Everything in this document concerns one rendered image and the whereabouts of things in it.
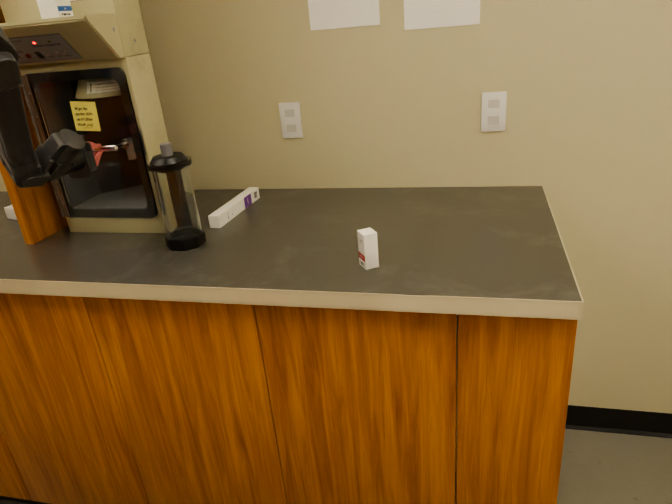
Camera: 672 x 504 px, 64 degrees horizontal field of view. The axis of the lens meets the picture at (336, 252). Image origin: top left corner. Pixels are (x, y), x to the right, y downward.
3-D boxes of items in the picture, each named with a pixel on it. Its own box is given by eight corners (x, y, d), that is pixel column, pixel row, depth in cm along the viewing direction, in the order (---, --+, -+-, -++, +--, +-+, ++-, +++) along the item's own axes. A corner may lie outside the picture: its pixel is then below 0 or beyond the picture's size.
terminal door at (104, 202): (66, 216, 157) (22, 73, 141) (159, 217, 149) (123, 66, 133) (65, 217, 156) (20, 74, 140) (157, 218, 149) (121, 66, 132)
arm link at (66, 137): (-1, 156, 117) (20, 187, 116) (23, 120, 112) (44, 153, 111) (49, 155, 128) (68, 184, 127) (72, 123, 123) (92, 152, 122)
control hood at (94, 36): (18, 65, 140) (5, 24, 136) (126, 57, 133) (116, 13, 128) (-18, 71, 130) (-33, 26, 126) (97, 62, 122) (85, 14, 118)
